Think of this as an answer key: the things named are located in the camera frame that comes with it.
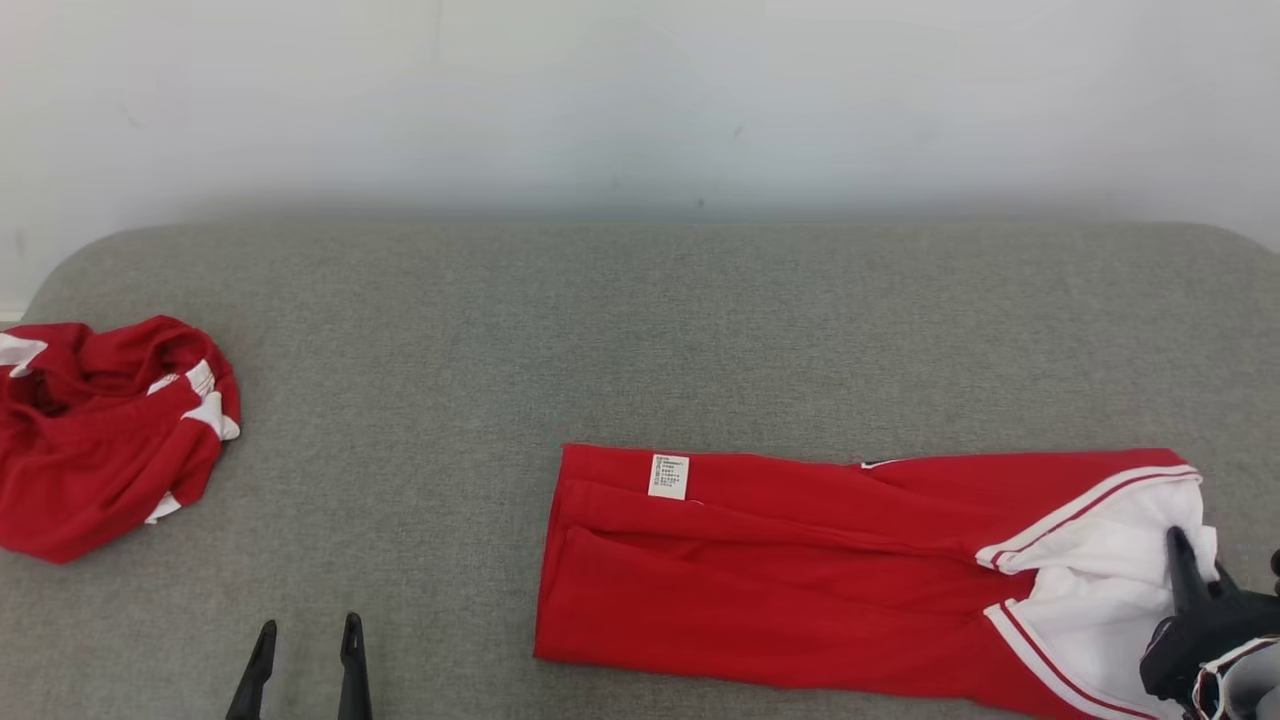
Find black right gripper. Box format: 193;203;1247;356
1140;527;1280;701

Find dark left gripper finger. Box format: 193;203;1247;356
225;620;279;720
337;612;373;720

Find red basketball shorts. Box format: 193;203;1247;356
0;316;242;564

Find red white basketball jersey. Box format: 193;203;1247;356
533;443;1221;720

